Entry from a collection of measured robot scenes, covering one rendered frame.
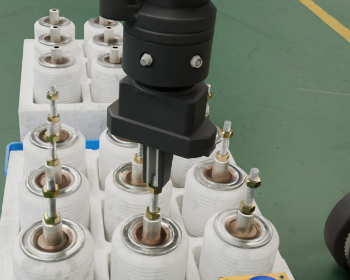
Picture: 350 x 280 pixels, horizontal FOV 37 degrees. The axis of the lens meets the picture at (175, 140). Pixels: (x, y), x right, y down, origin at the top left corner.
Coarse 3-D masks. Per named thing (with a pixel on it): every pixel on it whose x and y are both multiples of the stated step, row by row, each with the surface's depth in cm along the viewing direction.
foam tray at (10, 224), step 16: (16, 160) 88; (96, 160) 90; (16, 176) 84; (96, 176) 86; (16, 192) 80; (96, 192) 82; (176, 192) 84; (16, 208) 77; (96, 208) 79; (176, 208) 80; (256, 208) 82; (0, 224) 74; (16, 224) 74; (96, 224) 76; (0, 240) 71; (96, 240) 73; (192, 240) 74; (0, 256) 68; (96, 256) 70; (192, 256) 72; (0, 272) 66; (96, 272) 68; (192, 272) 69; (272, 272) 71; (288, 272) 71
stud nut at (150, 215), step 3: (147, 207) 62; (147, 210) 62; (159, 210) 62; (147, 213) 62; (150, 213) 62; (153, 213) 62; (156, 213) 62; (159, 213) 62; (147, 216) 62; (150, 216) 62; (153, 216) 62; (156, 216) 62; (159, 216) 62; (153, 219) 62
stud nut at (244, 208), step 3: (243, 201) 65; (240, 204) 65; (243, 204) 64; (252, 204) 65; (240, 207) 65; (243, 207) 64; (246, 207) 64; (249, 207) 64; (252, 207) 64; (255, 207) 64; (243, 210) 64; (246, 210) 64; (249, 210) 64; (252, 210) 64
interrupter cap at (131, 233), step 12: (132, 216) 66; (132, 228) 64; (168, 228) 65; (180, 228) 65; (132, 240) 63; (144, 240) 63; (156, 240) 63; (168, 240) 63; (180, 240) 63; (144, 252) 61; (156, 252) 61; (168, 252) 62
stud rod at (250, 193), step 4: (252, 168) 62; (256, 168) 62; (252, 172) 62; (256, 172) 62; (252, 176) 62; (256, 176) 62; (252, 180) 62; (256, 180) 62; (248, 188) 63; (252, 188) 63; (248, 192) 63; (252, 192) 63; (248, 196) 64; (252, 196) 64; (244, 200) 64; (248, 200) 64; (252, 200) 64; (244, 204) 64; (248, 204) 64
